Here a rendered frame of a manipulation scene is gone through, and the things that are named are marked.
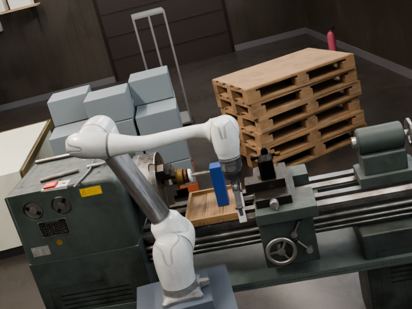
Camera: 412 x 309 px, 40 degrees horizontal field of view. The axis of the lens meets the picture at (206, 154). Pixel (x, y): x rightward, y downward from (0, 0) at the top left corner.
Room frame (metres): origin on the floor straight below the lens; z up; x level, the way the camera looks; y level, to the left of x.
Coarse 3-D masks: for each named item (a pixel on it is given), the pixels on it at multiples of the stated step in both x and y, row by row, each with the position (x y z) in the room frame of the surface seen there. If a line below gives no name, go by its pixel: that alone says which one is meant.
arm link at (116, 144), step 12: (168, 132) 2.24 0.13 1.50; (180, 132) 2.25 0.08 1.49; (192, 132) 2.27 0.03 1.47; (204, 132) 2.27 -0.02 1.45; (108, 144) 2.17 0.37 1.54; (120, 144) 2.17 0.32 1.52; (132, 144) 2.17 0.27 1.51; (144, 144) 2.17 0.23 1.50; (156, 144) 2.19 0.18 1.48; (168, 144) 2.23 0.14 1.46
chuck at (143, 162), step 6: (144, 156) 2.80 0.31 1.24; (150, 156) 2.78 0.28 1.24; (156, 156) 2.82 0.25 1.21; (138, 162) 2.76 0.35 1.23; (144, 162) 2.75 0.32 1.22; (150, 162) 2.74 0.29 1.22; (156, 162) 2.78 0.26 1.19; (162, 162) 2.92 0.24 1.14; (144, 168) 2.72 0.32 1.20; (144, 174) 2.70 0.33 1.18; (150, 174) 2.69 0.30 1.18; (156, 174) 2.71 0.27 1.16; (150, 180) 2.67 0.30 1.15; (156, 180) 2.68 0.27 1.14; (168, 180) 2.94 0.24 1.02; (156, 186) 2.66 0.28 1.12; (162, 186) 2.83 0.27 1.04; (156, 192) 2.65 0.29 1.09; (162, 192) 2.74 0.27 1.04; (162, 198) 2.70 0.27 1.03
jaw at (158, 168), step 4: (152, 168) 2.71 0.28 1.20; (156, 168) 2.72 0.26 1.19; (160, 168) 2.72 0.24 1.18; (164, 168) 2.75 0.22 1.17; (168, 168) 2.75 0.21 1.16; (156, 172) 2.71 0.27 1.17; (160, 172) 2.71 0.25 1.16; (164, 172) 2.72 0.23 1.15; (168, 172) 2.73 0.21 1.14; (172, 172) 2.76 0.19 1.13; (160, 176) 2.74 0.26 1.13; (164, 176) 2.74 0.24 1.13; (168, 176) 2.74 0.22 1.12; (172, 176) 2.75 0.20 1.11
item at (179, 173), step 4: (176, 172) 2.78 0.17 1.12; (180, 172) 2.77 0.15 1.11; (184, 172) 2.77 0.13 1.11; (176, 176) 2.76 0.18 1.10; (180, 176) 2.76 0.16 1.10; (184, 176) 2.76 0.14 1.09; (172, 180) 2.77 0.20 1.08; (176, 180) 2.75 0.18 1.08; (180, 180) 2.75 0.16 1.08; (184, 180) 2.76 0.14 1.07; (188, 180) 2.75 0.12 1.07; (180, 184) 2.76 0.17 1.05; (184, 184) 2.77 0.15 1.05
